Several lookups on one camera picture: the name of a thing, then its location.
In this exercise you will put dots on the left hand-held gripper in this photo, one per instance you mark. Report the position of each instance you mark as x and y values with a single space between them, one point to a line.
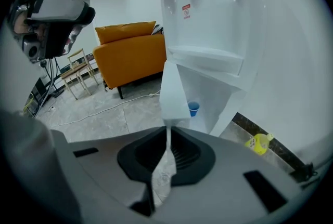
57 41

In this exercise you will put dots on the yellow plastic bottle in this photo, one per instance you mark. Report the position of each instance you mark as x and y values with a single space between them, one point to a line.
257 143

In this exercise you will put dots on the white water dispenser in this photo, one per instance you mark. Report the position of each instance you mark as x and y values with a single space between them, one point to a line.
208 23

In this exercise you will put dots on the black tripod stand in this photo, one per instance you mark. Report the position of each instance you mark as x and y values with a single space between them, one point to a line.
50 80

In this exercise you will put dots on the person's left hand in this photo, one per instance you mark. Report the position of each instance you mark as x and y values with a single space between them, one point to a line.
20 26

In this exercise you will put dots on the blue cup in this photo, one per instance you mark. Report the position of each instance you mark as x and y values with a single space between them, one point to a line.
193 108

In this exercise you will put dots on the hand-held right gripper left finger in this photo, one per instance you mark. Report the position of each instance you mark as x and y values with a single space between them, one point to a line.
104 163

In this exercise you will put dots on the black plastic block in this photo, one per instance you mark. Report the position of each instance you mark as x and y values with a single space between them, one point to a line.
305 172

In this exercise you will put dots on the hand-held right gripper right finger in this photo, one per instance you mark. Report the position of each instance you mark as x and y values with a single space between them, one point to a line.
229 165

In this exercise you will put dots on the orange sofa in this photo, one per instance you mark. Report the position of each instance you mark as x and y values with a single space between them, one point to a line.
130 62

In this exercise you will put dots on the wooden chair brown seat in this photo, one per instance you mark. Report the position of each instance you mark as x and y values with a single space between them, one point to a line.
78 68

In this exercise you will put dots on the long orange cushion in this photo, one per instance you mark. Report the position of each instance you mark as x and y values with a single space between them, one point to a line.
125 32

